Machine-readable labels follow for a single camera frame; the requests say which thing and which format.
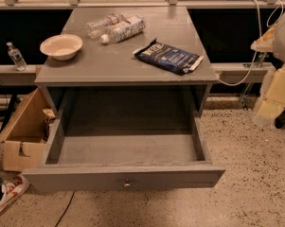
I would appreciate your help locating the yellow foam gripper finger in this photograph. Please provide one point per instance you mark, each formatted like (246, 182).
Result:
(271, 103)

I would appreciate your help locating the blue chip bag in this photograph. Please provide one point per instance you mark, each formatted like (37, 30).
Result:
(167, 57)

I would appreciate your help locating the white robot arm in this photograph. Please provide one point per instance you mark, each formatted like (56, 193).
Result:
(273, 40)

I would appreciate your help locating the brass drawer knob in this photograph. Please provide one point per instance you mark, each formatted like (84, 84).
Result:
(127, 185)

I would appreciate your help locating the grey open top drawer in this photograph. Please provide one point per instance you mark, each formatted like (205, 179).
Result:
(103, 138)

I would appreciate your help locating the metal stand pole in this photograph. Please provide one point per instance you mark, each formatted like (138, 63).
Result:
(257, 62)

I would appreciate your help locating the white labelled plastic bottle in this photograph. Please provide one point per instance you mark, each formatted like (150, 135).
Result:
(123, 30)

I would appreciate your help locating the grey wooden cabinet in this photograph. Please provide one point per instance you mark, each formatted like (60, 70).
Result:
(115, 64)

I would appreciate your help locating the clear crushed water bottle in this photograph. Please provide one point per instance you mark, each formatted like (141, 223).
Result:
(99, 26)

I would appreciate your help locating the white paper bowl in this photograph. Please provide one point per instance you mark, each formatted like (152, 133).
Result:
(61, 47)

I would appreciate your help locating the open cardboard box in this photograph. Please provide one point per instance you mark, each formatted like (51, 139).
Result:
(22, 139)

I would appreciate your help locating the small upright water bottle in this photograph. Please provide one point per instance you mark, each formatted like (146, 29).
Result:
(16, 56)

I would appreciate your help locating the white and red sneaker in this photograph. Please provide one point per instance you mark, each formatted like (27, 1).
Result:
(11, 190)

